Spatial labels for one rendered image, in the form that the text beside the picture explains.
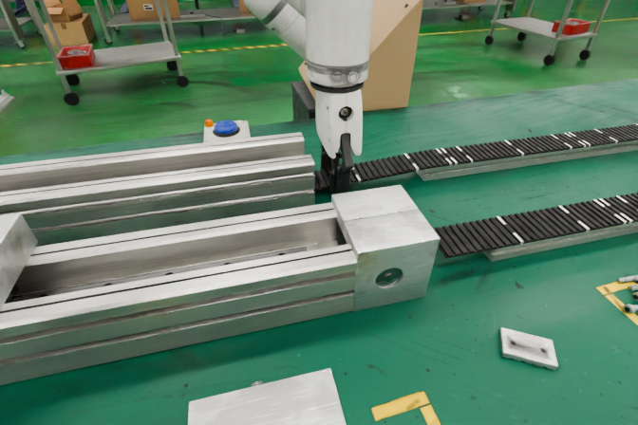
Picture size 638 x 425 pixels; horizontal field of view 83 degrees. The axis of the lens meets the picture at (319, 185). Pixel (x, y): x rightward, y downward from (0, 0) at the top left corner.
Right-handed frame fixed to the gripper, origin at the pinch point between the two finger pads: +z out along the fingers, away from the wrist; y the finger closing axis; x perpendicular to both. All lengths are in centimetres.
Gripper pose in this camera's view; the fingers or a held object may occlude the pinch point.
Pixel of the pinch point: (334, 173)
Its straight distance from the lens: 59.3
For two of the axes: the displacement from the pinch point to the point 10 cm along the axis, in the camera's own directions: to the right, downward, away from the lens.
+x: -9.7, 1.4, -1.9
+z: 0.0, 8.1, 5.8
